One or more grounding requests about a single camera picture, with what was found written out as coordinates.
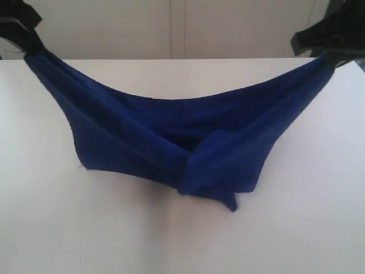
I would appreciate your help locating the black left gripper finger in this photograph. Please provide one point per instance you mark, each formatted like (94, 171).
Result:
(14, 32)
(28, 16)

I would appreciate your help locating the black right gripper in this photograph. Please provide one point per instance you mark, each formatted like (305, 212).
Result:
(342, 30)

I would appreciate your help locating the blue microfiber cloth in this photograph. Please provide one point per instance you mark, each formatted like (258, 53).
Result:
(210, 147)

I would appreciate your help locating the beige cabinet doors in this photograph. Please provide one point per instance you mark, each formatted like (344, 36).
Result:
(174, 29)

